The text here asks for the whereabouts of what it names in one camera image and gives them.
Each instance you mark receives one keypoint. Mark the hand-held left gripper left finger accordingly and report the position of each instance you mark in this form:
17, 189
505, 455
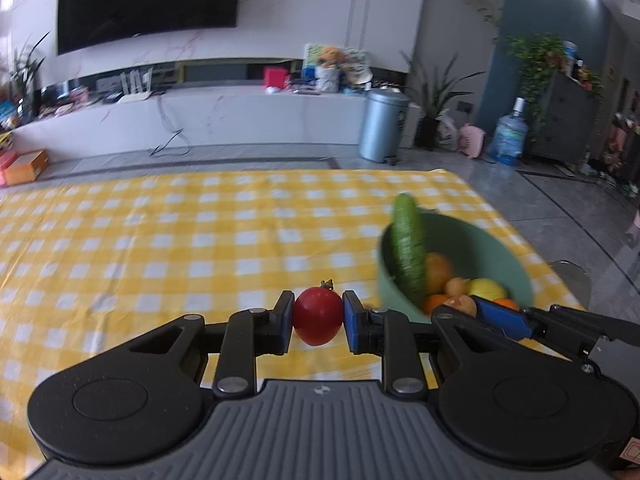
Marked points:
286, 322

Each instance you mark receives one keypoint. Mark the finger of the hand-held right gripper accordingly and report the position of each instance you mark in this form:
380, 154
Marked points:
502, 319
600, 325

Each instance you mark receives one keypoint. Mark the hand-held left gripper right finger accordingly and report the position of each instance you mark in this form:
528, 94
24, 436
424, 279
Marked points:
352, 322

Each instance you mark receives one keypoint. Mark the small orange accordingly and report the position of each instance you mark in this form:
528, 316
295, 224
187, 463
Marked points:
507, 304

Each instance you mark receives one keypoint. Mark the red tomato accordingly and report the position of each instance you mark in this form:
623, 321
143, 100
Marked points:
317, 316

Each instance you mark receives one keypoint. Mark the small brown round fruit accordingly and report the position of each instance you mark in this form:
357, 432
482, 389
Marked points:
462, 306
456, 286

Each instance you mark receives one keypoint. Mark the green colander bowl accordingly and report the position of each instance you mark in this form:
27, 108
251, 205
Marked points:
480, 255

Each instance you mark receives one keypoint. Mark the large orange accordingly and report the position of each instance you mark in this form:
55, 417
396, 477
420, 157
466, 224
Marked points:
435, 304

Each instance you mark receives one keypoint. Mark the green cucumber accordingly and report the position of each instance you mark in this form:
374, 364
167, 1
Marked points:
407, 245

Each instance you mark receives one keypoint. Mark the yellow lemon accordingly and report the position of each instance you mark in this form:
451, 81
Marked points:
487, 290

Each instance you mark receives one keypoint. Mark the red-yellow apple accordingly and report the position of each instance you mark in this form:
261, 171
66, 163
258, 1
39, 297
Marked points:
439, 272

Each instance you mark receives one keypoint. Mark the yellow checked tablecloth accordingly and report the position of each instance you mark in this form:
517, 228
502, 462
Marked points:
150, 240

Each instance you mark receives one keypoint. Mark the blue water jug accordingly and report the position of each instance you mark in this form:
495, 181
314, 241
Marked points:
510, 140

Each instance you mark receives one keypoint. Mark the white plastic bag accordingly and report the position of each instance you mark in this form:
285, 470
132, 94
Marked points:
449, 130

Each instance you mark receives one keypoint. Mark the grey pedal trash can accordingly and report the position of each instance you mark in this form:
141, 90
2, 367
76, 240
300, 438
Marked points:
382, 125

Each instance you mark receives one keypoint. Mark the grey drawer cabinet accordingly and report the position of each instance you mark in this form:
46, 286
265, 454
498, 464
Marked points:
567, 120

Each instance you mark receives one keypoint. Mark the white marble media console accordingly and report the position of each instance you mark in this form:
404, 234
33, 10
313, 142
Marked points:
250, 115

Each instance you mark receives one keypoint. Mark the potted long-leaf plant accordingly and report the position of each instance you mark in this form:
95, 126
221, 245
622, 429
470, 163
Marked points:
435, 100

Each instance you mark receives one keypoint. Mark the white knitted vase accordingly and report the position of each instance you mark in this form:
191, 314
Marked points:
328, 80

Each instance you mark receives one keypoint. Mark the red box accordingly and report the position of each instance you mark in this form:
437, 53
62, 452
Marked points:
276, 78

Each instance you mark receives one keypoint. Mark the trailing green plant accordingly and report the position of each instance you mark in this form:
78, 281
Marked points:
537, 55

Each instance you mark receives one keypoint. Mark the brown teddy bear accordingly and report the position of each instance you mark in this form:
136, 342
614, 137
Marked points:
331, 56

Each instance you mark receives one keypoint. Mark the white router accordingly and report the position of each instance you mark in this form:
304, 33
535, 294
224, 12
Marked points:
135, 91

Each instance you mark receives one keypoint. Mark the orange box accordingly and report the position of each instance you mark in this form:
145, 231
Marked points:
27, 167

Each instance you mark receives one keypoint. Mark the potted green plant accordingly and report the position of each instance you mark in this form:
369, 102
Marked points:
27, 75

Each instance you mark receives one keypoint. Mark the black wall television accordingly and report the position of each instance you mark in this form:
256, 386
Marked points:
150, 0

